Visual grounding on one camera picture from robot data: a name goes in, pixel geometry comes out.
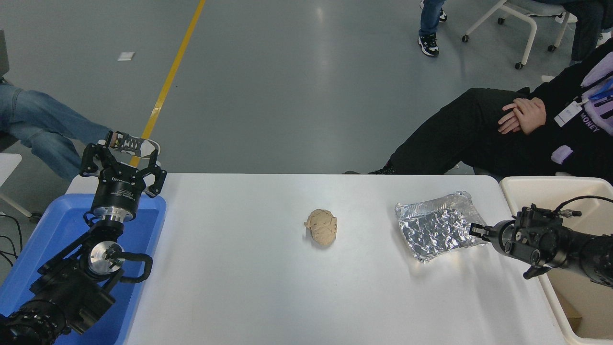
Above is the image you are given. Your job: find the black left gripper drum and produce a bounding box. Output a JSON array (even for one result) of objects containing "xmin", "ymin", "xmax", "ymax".
[{"xmin": 91, "ymin": 163, "xmax": 147, "ymax": 215}]

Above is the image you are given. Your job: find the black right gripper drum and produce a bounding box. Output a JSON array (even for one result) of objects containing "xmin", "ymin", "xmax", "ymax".
[{"xmin": 563, "ymin": 229, "xmax": 613, "ymax": 288}]

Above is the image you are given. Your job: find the silver foil plate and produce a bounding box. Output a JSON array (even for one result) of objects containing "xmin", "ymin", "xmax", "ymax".
[{"xmin": 394, "ymin": 191, "xmax": 490, "ymax": 264}]

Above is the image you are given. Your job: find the person's hand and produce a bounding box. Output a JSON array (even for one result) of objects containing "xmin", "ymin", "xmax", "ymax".
[
  {"xmin": 498, "ymin": 115, "xmax": 546, "ymax": 136},
  {"xmin": 503, "ymin": 97, "xmax": 547, "ymax": 121}
]

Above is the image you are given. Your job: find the large pale bin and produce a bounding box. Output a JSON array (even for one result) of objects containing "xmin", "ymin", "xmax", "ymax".
[{"xmin": 499, "ymin": 176, "xmax": 613, "ymax": 345}]

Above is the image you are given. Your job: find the brown cardboard piece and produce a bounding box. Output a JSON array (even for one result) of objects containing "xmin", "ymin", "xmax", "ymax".
[{"xmin": 557, "ymin": 291, "xmax": 583, "ymax": 332}]

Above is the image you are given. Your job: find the person in jeans seat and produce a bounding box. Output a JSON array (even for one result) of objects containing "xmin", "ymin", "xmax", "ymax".
[{"xmin": 0, "ymin": 79, "xmax": 161, "ymax": 182}]

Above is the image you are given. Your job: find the blue plastic tray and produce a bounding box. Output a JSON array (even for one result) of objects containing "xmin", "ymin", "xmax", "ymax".
[{"xmin": 0, "ymin": 193, "xmax": 167, "ymax": 345}]

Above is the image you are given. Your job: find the white side table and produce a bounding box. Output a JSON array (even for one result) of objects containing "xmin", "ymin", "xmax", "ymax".
[{"xmin": 0, "ymin": 153, "xmax": 33, "ymax": 219}]

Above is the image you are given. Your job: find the person beside bin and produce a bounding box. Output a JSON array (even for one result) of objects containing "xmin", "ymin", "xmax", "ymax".
[{"xmin": 342, "ymin": 38, "xmax": 613, "ymax": 186}]

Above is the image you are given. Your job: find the white ID badge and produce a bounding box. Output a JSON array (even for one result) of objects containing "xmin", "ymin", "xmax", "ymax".
[{"xmin": 554, "ymin": 100, "xmax": 583, "ymax": 127}]

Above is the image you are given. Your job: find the crumpled tan paper ball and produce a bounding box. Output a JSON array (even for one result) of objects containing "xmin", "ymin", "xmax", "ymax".
[{"xmin": 304, "ymin": 209, "xmax": 338, "ymax": 247}]

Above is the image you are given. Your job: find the person on wheeled chair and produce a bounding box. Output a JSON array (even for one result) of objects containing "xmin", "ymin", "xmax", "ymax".
[{"xmin": 555, "ymin": 0, "xmax": 613, "ymax": 64}]

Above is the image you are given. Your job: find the white wheeled chair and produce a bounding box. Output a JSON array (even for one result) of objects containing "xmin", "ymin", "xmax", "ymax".
[{"xmin": 462, "ymin": 0, "xmax": 578, "ymax": 70}]

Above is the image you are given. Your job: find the standing person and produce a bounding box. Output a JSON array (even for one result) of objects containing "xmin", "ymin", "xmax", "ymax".
[{"xmin": 418, "ymin": 0, "xmax": 449, "ymax": 58}]

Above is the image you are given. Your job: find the black floor cable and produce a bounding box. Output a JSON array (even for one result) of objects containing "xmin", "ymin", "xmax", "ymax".
[
  {"xmin": 0, "ymin": 235, "xmax": 16, "ymax": 269},
  {"xmin": 0, "ymin": 214, "xmax": 23, "ymax": 255}
]

